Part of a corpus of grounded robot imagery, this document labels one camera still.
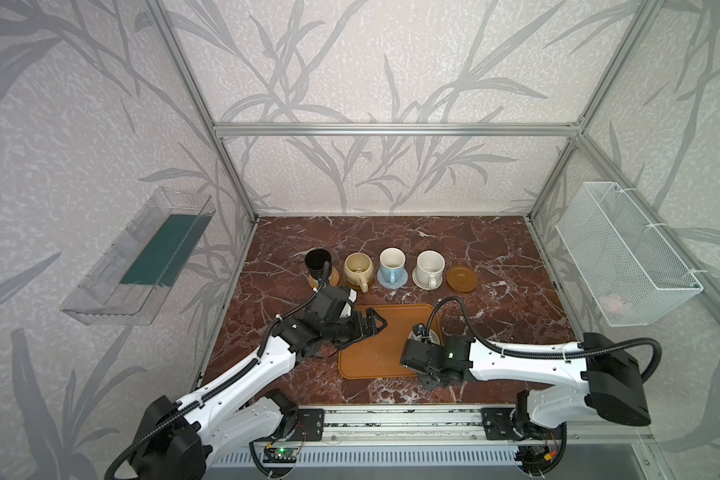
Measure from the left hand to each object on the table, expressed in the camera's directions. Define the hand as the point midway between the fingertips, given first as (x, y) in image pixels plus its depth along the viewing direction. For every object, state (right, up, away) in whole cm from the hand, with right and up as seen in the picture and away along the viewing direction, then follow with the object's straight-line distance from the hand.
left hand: (381, 322), depth 76 cm
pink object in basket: (+57, +6, -3) cm, 57 cm away
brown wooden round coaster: (-10, +6, +23) cm, 26 cm away
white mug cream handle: (+16, +12, +23) cm, 31 cm away
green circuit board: (-24, -31, -4) cm, 40 cm away
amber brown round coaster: (+28, +8, +26) cm, 39 cm away
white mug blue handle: (+4, +14, +19) cm, 24 cm away
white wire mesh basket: (+53, +15, -14) cm, 57 cm away
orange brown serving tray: (0, -12, +9) cm, 15 cm away
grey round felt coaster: (+5, +6, +22) cm, 24 cm away
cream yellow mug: (-7, +12, +23) cm, 27 cm away
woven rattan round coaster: (-16, +7, +26) cm, 31 cm away
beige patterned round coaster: (+15, +5, +21) cm, 26 cm away
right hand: (+12, -12, +4) cm, 18 cm away
